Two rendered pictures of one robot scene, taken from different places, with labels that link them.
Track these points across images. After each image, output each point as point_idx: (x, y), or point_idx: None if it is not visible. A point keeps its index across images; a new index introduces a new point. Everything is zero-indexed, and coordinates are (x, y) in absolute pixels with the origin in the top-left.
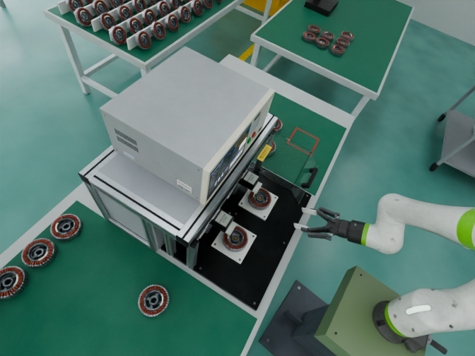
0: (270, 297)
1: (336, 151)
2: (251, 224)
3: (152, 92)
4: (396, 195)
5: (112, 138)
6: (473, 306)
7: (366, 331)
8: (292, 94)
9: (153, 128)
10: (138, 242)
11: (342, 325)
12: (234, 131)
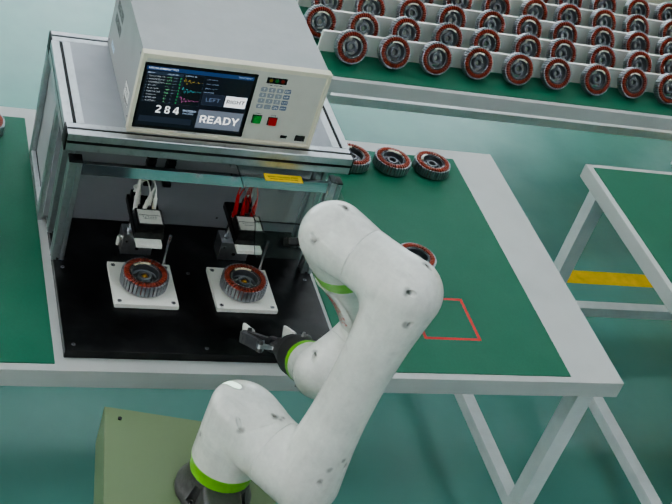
0: (101, 368)
1: (490, 376)
2: (192, 298)
3: None
4: None
5: (113, 17)
6: (294, 430)
7: (161, 458)
8: (530, 268)
9: (145, 6)
10: (32, 197)
11: (140, 425)
12: (219, 57)
